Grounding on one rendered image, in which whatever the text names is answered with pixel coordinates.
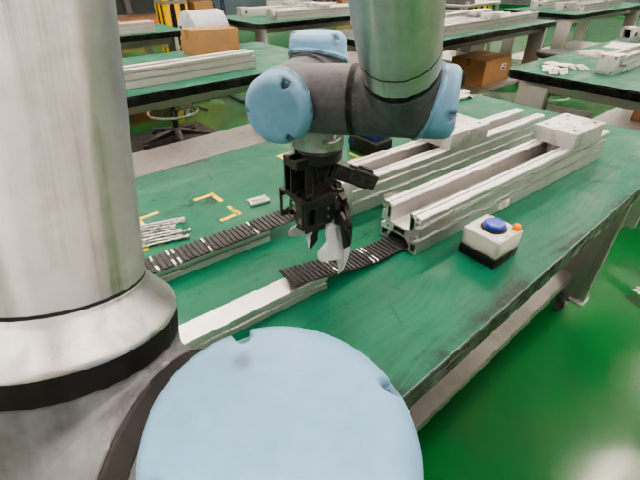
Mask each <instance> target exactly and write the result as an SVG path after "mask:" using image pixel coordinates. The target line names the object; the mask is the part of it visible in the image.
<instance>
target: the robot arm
mask: <svg viewBox="0 0 640 480"><path fill-rule="evenodd" d="M347 2H348V7H349V12H350V20H351V25H352V30H353V35H354V41H355V46H356V50H357V55H358V60H359V63H348V62H349V60H348V58H347V39H346V36H345V35H344V34H343V33H342V32H340V31H338V30H297V31H295V32H293V33H292V34H291V35H290V38H289V51H288V58H289V60H288V61H286V62H284V63H282V64H280V65H278V66H273V67H270V68H268V69H266V70H265V71H264V72H263V73H262V74H261V75H260V76H258V77H257V78H256V79H254V80H253V81H252V83H251V84H250V86H249V88H248V90H247V93H246V98H245V111H246V114H247V117H248V119H249V122H250V124H251V126H252V127H253V129H254V130H255V131H256V132H257V133H258V134H259V135H260V136H261V137H263V138H264V139H266V140H268V141H270V142H272V143H276V144H287V143H290V142H292V145H293V147H294V151H293V152H289V153H285V154H283V166H284V184H285V186H282V187H279V201H280V216H284V215H287V214H290V215H292V217H293V220H294V221H295V222H296V225H295V226H294V227H292V228H291V229H290V230H289V233H288V236H289V237H296V236H304V235H306V239H307V244H308V248H309V249H311V248H312V247H313V246H314V244H315V243H316V242H317V240H318V232H319V231H320V230H322V229H325V236H326V242H325V244H324V245H323V246H322V247H321V248H320V250H319V251H318V252H317V257H318V260H319V261H321V262H327V261H333V260H336V263H337V268H338V271H339V272H341V271H343V269H344V267H345V265H346V263H347V260H348V256H349V253H350V245H351V240H352V220H351V216H350V210H349V204H348V203H347V196H346V194H345V192H344V188H342V187H341V185H342V183H341V182H340V181H342V182H346V183H349V184H353V185H355V186H356V187H358V188H361V189H364V190H365V189H369V190H374V188H375V186H376V184H377V181H378V179H379V176H377V175H376V174H374V171H373V170H370V169H369V168H368V167H363V166H361V165H359V166H355V165H353V164H350V163H347V162H344V161H341V159H342V151H343V146H344V135H350V136H352V135H357V136H358V135H362V136H378V137H394V138H409V139H410V140H412V141H417V140H419V139H446V138H448V137H450V136H451V135H452V134H453V132H454V130H455V124H456V117H457V110H458V103H459V95H460V88H461V81H462V69H461V67H460V66H459V65H457V64H449V63H446V62H445V61H442V52H443V37H444V22H445V6H446V0H347ZM338 180H339V181H338ZM284 194H286V195H287V196H289V197H290V198H289V205H290V206H288V207H285V208H284V209H283V200H282V195H284ZM333 219H334V224H332V223H330V224H328V223H329V222H332V220H333ZM326 224H328V225H327V226H326ZM0 480H424V474H423V460H422V453H421V448H420V443H419V439H418V435H417V431H416V428H415V426H414V423H413V421H412V418H411V416H410V412H409V410H408V408H407V406H406V404H405V402H404V400H403V399H402V397H401V395H400V394H399V393H398V391H397V390H396V388H395V387H394V386H393V384H392V383H391V382H390V380H389V378H388V376H387V375H386V374H385V373H384V372H382V371H381V370H380V369H379V368H378V367H377V366H376V365H375V364H374V363H373V362H372V361H371V360H370V359H369V358H368V357H367V356H366V355H364V354H363V353H362V352H360V351H359V350H357V349H355V348H354V347H352V346H350V345H349V344H347V343H345V342H343V341H341V340H339V339H337V338H335V337H332V336H330V335H327V334H325V333H322V332H319V331H315V330H308V329H302V328H296V327H265V328H258V329H253V330H250V336H249V337H247V338H244V339H242V340H240V341H235V339H234V338H233V337H232V336H228V337H226V338H223V339H221V340H219V341H217V342H215V343H213V344H211V345H210V346H208V347H206V348H205V349H200V348H196V347H192V346H188V345H185V344H184V343H183V342H182V341H181V339H180V333H179V323H178V312H177V302H176V295H175V292H174V290H173V288H172V287H171V286H170V285H169V284H168V283H167V282H165V281H164V280H162V279H161V278H159V277H158V276H156V275H155V274H153V273H152V272H150V271H149V270H147V269H146V268H145V263H144V253H143V245H142V236H141V228H140V219H139V209H138V201H137V192H136V184H135V175H134V166H133V157H132V148H131V140H130V123H129V114H128V105H127V96H126V88H125V79H124V71H123V61H122V52H121V44H120V35H119V27H118V17H117V8H116V0H0Z"/></svg>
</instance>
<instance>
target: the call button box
mask: <svg viewBox="0 0 640 480"><path fill-rule="evenodd" d="M490 217H493V216H491V215H489V214H487V215H485V216H483V217H481V218H479V219H477V220H475V221H473V222H471V223H469V224H467V225H466V226H465V227H464V229H463V233H462V237H461V243H460V245H459V249H458V250H459V251H460V252H462V253H464V254H466V255H467V256H468V257H470V258H472V259H474V260H475V261H477V262H479V263H481V264H483V265H484V266H486V267H488V268H490V269H492V270H493V269H495V268H496V267H498V266H500V265H501V264H503V263H504V262H506V261H507V260H509V259H510V258H512V257H513V256H514V255H515V254H516V252H517V249H518V248H517V247H518V245H519V242H520V239H521V236H522V233H523V231H522V230H521V231H515V230H513V229H512V228H513V225H510V224H508V223H506V222H505V223H506V228H505V229H504V230H502V231H492V230H488V229H486V228H485V227H484V225H483V223H484V220H485V219H487V218H490Z"/></svg>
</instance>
